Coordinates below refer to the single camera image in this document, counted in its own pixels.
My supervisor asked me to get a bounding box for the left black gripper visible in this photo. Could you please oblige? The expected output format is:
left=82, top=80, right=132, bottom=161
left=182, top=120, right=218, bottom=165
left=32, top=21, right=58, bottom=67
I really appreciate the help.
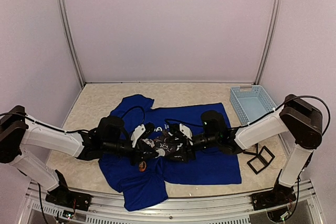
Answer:
left=103, top=139, right=159, bottom=166

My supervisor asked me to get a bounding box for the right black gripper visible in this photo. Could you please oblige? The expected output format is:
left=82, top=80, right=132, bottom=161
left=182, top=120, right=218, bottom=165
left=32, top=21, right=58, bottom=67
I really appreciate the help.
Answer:
left=165, top=133, right=219, bottom=164

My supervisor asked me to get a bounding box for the round brooch badge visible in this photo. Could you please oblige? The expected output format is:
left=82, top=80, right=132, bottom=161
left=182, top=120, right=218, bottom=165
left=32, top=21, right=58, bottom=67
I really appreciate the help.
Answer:
left=138, top=161, right=147, bottom=172

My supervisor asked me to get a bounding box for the blue printed t-shirt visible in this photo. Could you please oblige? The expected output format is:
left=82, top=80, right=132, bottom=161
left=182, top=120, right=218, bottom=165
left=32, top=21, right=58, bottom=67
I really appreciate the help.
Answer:
left=98, top=94, right=243, bottom=212

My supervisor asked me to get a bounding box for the black display box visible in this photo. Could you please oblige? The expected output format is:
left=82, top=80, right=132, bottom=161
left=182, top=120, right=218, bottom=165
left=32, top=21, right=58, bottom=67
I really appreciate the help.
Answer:
left=244, top=145, right=275, bottom=175
left=243, top=144, right=259, bottom=156

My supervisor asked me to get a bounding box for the round brooch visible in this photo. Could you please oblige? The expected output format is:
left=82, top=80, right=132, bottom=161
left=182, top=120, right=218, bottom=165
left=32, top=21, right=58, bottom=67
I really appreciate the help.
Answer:
left=156, top=149, right=165, bottom=156

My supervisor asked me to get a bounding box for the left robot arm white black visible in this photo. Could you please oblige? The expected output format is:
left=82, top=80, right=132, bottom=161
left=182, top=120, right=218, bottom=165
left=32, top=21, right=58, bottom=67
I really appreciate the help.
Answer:
left=1, top=105, right=158, bottom=206

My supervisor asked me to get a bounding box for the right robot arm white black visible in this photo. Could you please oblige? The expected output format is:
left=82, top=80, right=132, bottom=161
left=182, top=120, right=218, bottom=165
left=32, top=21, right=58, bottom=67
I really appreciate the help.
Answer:
left=165, top=94, right=330, bottom=205

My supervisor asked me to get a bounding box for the light blue plastic basket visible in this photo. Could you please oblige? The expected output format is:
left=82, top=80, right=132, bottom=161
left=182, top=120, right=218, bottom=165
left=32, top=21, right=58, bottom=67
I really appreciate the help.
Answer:
left=230, top=85, right=276, bottom=125

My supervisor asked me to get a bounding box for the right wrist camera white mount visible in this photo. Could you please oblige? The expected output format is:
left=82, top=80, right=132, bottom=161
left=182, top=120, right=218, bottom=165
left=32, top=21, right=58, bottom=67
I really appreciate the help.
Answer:
left=168, top=123, right=193, bottom=145

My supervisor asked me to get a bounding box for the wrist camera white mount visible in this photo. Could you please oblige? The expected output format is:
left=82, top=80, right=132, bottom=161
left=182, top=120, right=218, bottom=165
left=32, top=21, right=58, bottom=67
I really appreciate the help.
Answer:
left=168, top=123, right=193, bottom=145
left=131, top=122, right=155, bottom=148

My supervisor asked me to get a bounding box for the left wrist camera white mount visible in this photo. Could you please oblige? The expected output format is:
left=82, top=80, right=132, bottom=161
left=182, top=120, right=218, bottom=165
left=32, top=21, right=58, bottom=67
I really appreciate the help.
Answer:
left=131, top=122, right=155, bottom=148

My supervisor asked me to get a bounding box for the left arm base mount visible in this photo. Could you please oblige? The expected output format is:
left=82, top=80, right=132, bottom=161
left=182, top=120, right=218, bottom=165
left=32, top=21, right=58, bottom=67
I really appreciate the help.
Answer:
left=46, top=170, right=92, bottom=211

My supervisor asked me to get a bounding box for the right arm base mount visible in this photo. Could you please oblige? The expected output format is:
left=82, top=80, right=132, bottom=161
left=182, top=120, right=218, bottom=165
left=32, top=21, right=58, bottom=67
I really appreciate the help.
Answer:
left=251, top=181, right=297, bottom=211

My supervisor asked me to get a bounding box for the front aluminium rail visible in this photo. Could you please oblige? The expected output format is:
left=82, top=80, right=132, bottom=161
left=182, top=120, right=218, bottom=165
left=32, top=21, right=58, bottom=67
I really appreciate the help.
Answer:
left=18, top=180, right=325, bottom=223

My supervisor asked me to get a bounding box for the right aluminium frame post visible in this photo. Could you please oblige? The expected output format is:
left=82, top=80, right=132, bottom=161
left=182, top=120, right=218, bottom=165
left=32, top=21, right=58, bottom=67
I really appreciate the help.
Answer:
left=254, top=0, right=281, bottom=85

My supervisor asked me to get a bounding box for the aluminium frame post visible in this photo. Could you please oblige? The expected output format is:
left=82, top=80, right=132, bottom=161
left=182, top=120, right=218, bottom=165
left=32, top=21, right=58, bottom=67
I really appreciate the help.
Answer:
left=57, top=0, right=86, bottom=89
left=254, top=0, right=281, bottom=85

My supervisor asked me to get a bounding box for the left aluminium frame post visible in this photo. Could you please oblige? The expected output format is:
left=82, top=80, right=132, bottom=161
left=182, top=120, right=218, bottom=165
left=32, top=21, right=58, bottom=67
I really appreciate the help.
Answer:
left=57, top=0, right=86, bottom=89

